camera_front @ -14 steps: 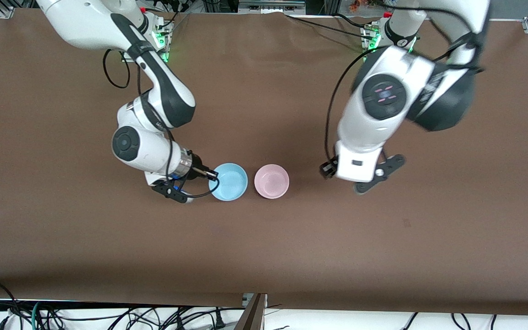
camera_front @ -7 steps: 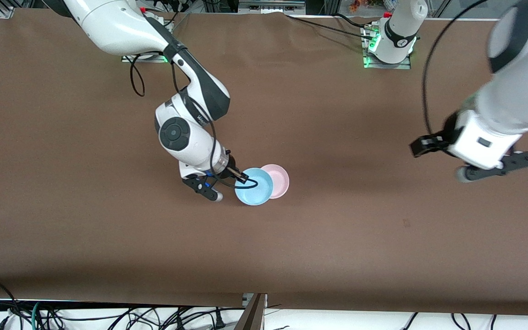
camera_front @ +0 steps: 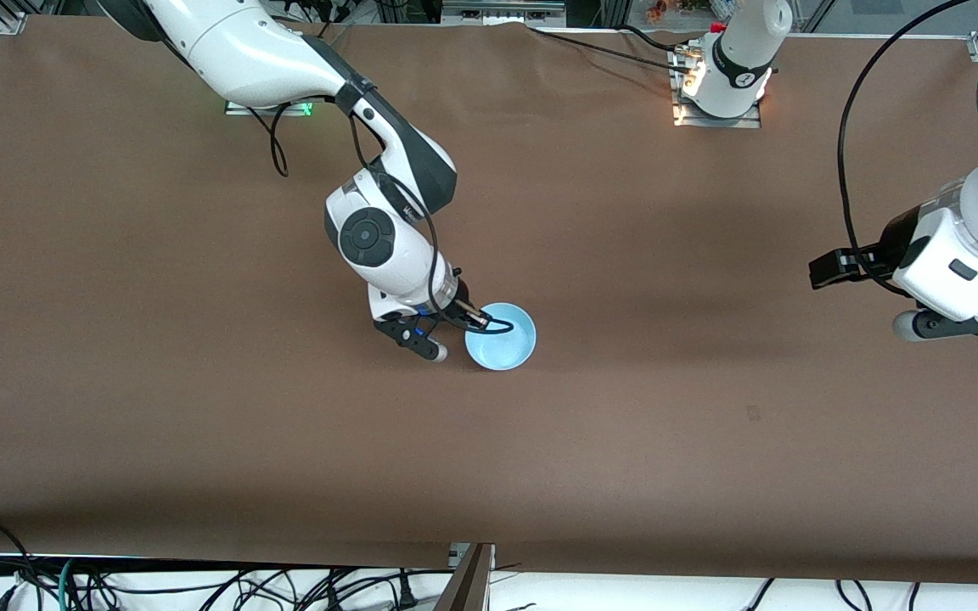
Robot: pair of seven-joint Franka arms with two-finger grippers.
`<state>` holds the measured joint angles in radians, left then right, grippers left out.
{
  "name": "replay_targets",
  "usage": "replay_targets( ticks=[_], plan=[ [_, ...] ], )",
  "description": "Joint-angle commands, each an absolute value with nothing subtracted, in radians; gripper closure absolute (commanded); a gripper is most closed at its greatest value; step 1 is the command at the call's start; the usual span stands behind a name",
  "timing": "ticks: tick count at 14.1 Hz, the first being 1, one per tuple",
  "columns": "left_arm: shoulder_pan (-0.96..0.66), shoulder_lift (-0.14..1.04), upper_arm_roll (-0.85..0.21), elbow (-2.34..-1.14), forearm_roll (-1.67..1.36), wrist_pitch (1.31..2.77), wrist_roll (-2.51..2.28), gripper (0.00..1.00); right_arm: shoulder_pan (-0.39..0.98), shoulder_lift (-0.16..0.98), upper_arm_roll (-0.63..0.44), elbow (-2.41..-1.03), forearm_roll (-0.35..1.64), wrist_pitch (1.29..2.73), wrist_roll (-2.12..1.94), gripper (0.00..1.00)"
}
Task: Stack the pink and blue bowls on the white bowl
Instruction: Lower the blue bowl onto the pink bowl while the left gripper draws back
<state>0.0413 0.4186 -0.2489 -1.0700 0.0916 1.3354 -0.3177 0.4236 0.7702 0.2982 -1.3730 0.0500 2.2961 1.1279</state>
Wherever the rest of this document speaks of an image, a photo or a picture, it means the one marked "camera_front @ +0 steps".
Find light blue bowl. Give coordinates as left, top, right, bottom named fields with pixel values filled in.
left=464, top=303, right=537, bottom=372

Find brown table cover sheet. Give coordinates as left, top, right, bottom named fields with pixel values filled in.
left=0, top=13, right=978, bottom=586

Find grey box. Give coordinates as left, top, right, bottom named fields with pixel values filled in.
left=441, top=0, right=566, bottom=26

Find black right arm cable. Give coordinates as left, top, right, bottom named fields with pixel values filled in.
left=247, top=102, right=515, bottom=336

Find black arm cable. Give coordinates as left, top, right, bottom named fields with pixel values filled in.
left=247, top=102, right=515, bottom=336
left=837, top=0, right=970, bottom=296

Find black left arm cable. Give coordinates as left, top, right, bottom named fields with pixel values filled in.
left=837, top=0, right=970, bottom=296

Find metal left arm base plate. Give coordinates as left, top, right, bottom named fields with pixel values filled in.
left=672, top=42, right=763, bottom=130

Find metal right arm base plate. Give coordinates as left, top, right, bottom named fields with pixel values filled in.
left=224, top=100, right=313, bottom=117

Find aluminium profile post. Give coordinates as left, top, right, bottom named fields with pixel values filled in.
left=434, top=543, right=497, bottom=611

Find short black table cable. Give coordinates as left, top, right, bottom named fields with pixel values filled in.
left=621, top=24, right=681, bottom=52

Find long black table cable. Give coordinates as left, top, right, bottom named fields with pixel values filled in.
left=527, top=25, right=694, bottom=77

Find teal cable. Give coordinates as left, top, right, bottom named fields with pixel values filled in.
left=59, top=558, right=82, bottom=611

